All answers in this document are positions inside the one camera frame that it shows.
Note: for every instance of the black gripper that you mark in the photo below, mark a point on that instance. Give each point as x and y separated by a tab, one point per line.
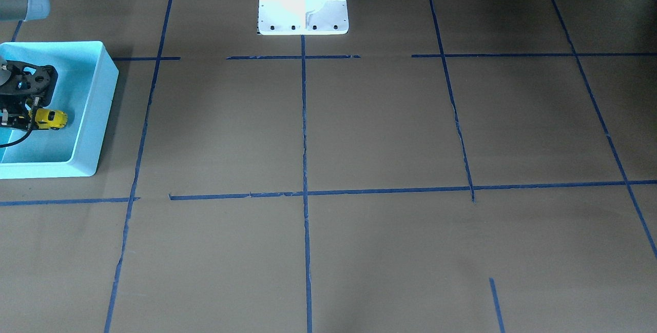
10	117

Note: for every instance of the yellow beetle toy car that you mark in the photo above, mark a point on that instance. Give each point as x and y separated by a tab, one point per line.
54	119

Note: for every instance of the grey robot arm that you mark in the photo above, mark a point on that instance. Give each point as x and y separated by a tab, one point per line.
24	10

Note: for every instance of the light blue plastic bin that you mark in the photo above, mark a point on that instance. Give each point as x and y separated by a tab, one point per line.
84	90

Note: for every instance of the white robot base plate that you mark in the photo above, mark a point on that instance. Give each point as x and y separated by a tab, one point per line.
302	17

